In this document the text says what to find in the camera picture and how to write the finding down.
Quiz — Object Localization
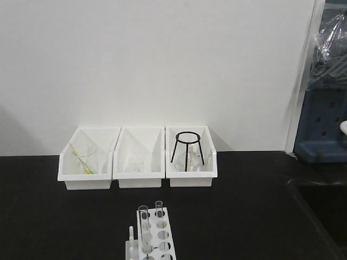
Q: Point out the tall clear test tube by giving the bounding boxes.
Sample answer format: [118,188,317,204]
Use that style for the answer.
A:
[138,205,152,254]

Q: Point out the short clear test tube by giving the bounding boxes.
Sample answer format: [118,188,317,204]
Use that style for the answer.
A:
[155,200,164,219]

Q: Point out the white test tube rack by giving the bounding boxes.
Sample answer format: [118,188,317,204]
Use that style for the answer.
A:
[125,207,176,259]

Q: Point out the blue-grey pegboard drying rack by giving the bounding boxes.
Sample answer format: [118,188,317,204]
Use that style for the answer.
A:
[293,1,346,163]

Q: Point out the right white storage bin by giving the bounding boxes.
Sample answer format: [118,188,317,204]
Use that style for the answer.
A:
[165,126,217,187]

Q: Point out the white storage bin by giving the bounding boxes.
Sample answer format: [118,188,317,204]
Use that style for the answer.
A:
[112,127,165,189]
[165,126,217,187]
[57,127,121,190]

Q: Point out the glass conical flask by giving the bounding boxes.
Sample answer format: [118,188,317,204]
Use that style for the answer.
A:
[175,144,202,172]

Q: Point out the middle white storage bin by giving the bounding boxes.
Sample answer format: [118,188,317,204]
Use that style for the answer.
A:
[112,127,165,189]

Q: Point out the small glass beaker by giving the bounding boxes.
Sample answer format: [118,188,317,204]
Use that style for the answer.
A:
[127,156,144,173]

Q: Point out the glass beaker with yellow rod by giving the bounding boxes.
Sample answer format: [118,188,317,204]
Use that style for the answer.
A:
[69,143,98,174]

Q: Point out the left white storage bin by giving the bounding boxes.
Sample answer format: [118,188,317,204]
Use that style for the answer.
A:
[57,127,121,190]

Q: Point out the black lab sink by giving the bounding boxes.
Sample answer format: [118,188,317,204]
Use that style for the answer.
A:
[287,179,346,259]

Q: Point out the plastic bag of pegs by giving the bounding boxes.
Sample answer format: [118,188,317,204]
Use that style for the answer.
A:
[306,9,346,90]

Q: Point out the white lab faucet green knobs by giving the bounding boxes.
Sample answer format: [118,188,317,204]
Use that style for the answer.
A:
[339,120,347,135]

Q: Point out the black wire tripod stand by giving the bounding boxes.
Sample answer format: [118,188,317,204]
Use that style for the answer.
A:
[170,131,205,167]

